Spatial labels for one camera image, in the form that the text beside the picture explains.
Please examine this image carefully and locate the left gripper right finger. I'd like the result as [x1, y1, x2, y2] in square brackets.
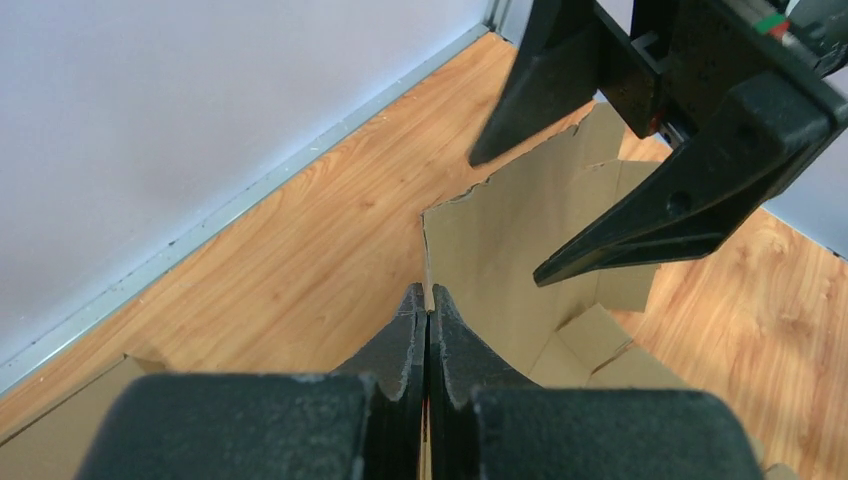
[429, 285, 765, 479]

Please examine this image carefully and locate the cardboard box stack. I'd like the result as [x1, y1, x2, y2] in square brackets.
[421, 100, 803, 480]

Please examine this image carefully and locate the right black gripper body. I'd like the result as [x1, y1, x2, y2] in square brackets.
[594, 1, 847, 139]

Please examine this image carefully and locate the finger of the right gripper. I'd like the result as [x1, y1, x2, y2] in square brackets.
[468, 1, 663, 167]
[533, 72, 836, 287]

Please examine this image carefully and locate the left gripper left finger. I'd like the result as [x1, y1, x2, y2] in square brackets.
[78, 283, 427, 479]

